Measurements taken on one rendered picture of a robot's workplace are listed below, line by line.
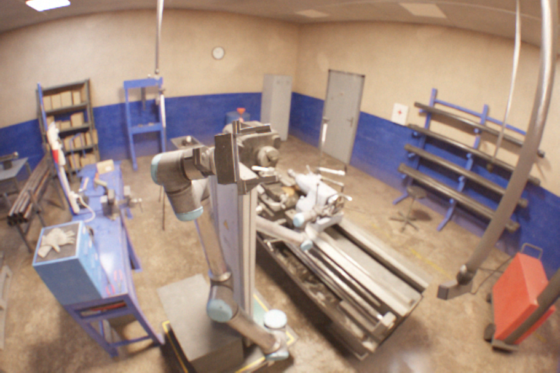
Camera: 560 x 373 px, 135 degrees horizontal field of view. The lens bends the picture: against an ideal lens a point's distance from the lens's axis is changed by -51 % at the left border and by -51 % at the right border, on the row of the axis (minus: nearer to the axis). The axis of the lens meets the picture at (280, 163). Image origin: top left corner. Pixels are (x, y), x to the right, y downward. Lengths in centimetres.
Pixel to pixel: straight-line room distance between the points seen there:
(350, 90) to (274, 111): 205
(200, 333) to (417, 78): 478
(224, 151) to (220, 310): 71
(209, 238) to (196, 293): 73
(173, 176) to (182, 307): 107
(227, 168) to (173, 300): 118
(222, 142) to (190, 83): 517
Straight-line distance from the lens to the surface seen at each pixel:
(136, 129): 525
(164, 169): 68
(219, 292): 113
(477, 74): 449
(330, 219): 213
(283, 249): 252
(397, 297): 185
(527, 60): 451
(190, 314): 156
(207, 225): 93
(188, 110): 585
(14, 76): 631
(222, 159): 62
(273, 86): 609
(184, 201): 71
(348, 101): 561
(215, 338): 147
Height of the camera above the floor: 218
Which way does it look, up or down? 24 degrees down
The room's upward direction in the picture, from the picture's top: 5 degrees clockwise
